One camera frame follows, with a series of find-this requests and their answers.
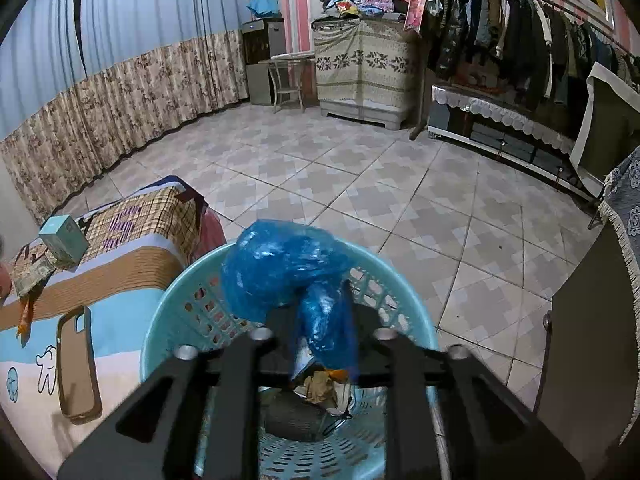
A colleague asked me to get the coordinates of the clothes rack with garments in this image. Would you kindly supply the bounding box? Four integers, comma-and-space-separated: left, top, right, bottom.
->
405, 0, 639, 140

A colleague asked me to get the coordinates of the cloth covered cabinet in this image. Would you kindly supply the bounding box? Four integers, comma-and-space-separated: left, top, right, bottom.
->
312, 18, 419, 130

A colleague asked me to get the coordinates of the pile of folded clothes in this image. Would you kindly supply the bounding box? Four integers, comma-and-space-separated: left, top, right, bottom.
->
319, 0, 408, 20

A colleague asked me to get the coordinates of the blue covered potted plant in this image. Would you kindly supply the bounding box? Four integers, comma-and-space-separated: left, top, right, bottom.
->
247, 0, 281, 18

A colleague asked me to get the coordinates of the small metal table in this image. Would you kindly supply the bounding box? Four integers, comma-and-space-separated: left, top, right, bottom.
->
265, 51, 314, 113

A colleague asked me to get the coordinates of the brown wrapper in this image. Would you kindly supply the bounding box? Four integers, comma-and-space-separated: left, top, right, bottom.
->
303, 370, 336, 404

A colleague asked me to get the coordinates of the grey water dispenser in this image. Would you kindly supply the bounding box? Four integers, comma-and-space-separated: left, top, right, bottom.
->
241, 18, 286, 105

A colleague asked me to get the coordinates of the pink mug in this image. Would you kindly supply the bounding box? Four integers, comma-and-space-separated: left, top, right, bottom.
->
0, 262, 12, 302

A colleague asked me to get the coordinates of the cartoon patterned blanket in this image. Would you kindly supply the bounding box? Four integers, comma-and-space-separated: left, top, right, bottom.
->
1, 176, 206, 478

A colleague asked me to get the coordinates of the brown phone case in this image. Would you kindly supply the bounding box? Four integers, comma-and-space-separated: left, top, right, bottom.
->
56, 306, 102, 425

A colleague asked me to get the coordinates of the low tv cabinet lace cover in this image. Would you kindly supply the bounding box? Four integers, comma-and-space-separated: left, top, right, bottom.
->
422, 84, 592, 200

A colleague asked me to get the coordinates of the dark wooden furniture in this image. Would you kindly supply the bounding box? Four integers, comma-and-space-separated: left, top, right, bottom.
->
535, 226, 639, 479

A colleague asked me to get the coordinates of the silver foil snack packet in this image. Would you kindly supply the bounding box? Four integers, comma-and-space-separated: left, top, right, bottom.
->
13, 256, 55, 297

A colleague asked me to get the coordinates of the orange snack wrapper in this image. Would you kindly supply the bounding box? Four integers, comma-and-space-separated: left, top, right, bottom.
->
16, 295, 34, 338

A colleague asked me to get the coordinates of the blue plastic bag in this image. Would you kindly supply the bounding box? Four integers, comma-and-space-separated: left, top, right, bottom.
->
220, 219, 359, 378

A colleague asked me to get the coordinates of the blue floral curtain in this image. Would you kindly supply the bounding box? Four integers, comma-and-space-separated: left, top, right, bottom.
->
1, 0, 248, 220

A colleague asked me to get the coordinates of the teal cardboard box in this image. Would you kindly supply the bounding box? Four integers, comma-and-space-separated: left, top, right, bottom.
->
39, 214, 89, 264

